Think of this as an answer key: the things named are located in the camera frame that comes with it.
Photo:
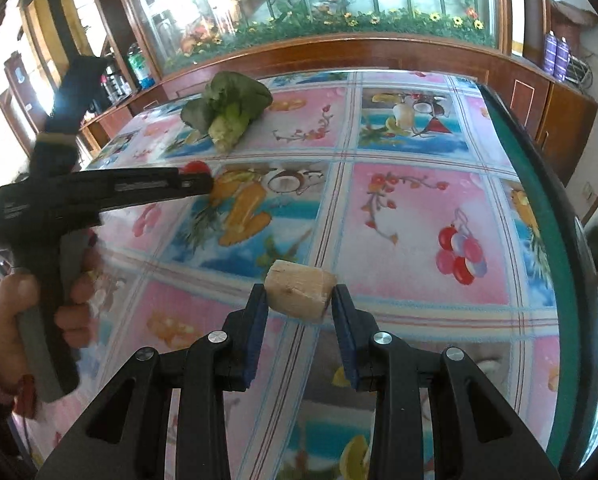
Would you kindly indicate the large beige food block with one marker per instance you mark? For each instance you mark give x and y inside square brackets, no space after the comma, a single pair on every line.
[299,292]

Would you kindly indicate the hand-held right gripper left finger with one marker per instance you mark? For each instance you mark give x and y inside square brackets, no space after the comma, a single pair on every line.
[256,330]

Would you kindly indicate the red tomato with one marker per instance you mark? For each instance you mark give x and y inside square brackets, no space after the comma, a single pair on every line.
[195,166]

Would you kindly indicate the group of dark bottles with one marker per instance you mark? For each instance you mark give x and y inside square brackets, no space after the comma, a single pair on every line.
[111,82]

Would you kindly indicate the glass fish tank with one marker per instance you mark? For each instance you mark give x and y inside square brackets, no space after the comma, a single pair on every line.
[304,0]

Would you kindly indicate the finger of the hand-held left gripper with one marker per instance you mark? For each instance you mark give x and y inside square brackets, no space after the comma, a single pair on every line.
[144,185]

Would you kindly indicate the green bok choy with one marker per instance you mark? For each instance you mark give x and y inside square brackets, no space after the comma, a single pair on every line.
[229,102]

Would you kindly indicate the printed tablecloth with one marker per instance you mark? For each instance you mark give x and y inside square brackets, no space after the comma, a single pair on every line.
[404,210]

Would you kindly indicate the green plastic bottle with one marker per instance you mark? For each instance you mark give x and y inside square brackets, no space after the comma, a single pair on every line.
[140,67]

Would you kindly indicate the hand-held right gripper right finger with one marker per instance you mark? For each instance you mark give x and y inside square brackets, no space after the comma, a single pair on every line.
[343,340]

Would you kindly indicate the person's left hand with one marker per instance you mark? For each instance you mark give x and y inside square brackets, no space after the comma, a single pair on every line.
[4,325]

